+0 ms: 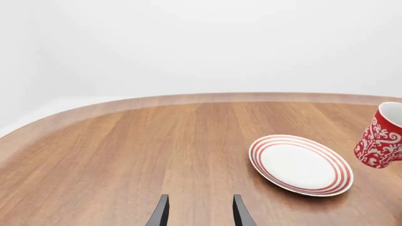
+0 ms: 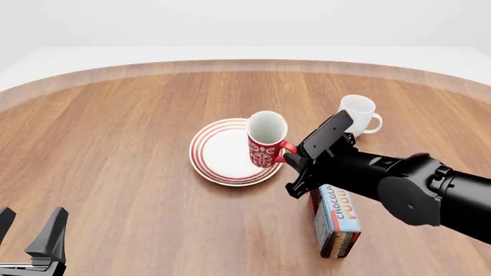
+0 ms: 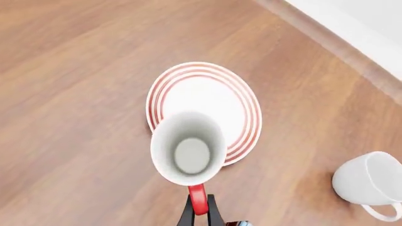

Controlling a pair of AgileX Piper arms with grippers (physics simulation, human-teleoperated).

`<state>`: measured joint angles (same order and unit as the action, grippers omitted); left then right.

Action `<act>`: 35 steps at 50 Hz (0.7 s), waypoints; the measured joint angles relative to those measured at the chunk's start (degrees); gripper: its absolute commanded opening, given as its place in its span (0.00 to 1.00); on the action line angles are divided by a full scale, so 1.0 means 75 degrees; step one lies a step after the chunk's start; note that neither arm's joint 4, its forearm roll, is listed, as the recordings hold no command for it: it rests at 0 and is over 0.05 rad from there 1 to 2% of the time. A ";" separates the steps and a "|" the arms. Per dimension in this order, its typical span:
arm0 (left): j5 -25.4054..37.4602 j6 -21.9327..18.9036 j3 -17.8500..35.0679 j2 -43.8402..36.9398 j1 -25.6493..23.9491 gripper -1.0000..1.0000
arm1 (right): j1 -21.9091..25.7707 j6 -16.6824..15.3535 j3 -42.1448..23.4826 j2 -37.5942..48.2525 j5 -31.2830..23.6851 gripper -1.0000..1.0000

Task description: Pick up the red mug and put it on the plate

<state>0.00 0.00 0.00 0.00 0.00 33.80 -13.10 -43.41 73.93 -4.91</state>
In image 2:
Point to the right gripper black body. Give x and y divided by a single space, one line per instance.
314 176

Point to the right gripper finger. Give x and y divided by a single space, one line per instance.
296 162

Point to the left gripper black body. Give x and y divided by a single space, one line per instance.
34 268

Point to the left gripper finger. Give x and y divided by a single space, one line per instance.
5 220
51 238

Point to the red patterned mug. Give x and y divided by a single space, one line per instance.
261 153

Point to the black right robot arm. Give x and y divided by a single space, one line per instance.
422 187

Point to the plate with red rings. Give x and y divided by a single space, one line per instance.
222 152

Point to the white mug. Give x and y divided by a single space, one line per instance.
360 108

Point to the chocolate pudding box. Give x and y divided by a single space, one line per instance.
341 220

